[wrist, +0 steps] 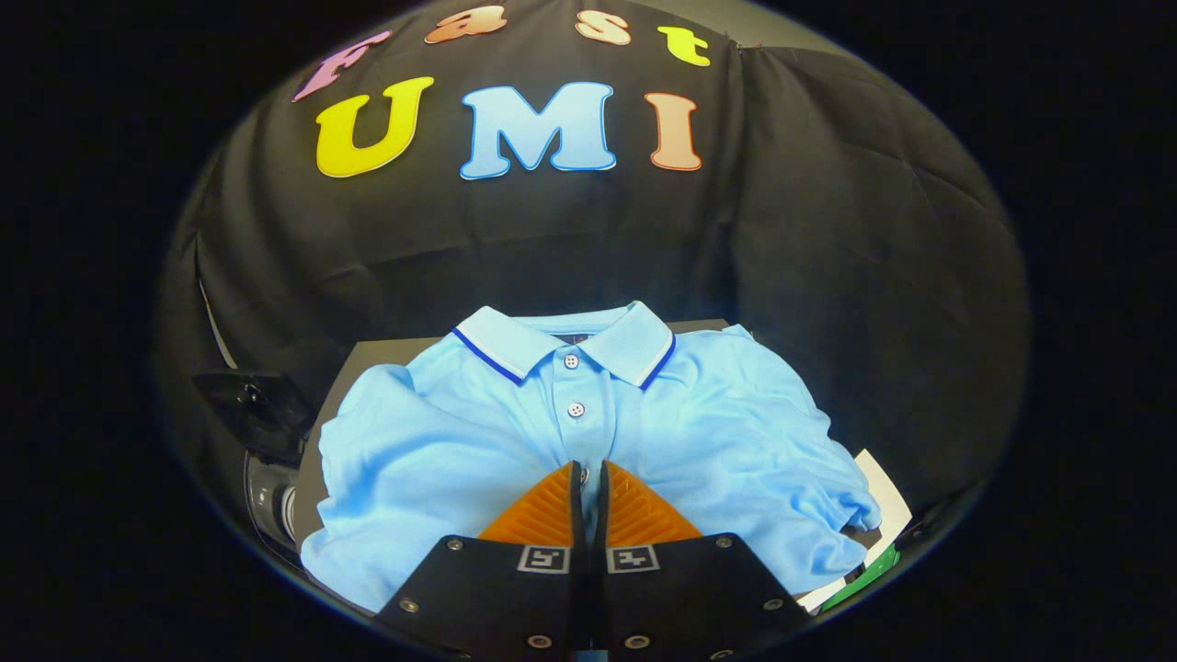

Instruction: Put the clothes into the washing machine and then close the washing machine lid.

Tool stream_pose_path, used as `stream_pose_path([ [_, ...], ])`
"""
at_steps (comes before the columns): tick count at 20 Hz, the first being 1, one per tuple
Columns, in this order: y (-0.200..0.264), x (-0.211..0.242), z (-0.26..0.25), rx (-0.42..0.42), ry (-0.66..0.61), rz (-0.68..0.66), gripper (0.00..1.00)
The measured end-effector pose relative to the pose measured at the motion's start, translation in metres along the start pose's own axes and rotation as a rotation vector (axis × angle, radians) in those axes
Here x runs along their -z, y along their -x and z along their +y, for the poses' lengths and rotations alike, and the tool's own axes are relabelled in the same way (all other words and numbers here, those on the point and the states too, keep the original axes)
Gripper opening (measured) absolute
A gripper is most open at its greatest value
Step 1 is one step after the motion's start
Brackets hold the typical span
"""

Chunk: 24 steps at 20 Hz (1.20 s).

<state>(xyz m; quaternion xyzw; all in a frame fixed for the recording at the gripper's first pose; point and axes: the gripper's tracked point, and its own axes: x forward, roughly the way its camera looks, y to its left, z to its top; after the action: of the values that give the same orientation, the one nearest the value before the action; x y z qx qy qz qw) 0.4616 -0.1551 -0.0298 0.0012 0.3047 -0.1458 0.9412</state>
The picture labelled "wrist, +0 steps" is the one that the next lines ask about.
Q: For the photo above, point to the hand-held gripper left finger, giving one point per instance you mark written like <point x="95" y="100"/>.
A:
<point x="577" y="501"/>

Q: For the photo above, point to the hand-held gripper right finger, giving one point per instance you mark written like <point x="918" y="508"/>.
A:
<point x="602" y="501"/>

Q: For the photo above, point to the light blue polo shirt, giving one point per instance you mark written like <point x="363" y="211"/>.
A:
<point x="441" y="460"/>

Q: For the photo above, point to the dark grey washing machine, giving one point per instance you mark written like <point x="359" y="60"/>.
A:
<point x="268" y="501"/>

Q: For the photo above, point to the grey cabinet with black top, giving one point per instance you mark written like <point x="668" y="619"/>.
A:
<point x="386" y="354"/>

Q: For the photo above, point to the black backdrop cloth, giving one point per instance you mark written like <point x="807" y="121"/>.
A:
<point x="552" y="239"/>

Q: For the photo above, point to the green object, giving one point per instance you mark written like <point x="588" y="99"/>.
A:
<point x="864" y="575"/>

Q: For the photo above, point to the white table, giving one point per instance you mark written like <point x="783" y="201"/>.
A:
<point x="890" y="501"/>

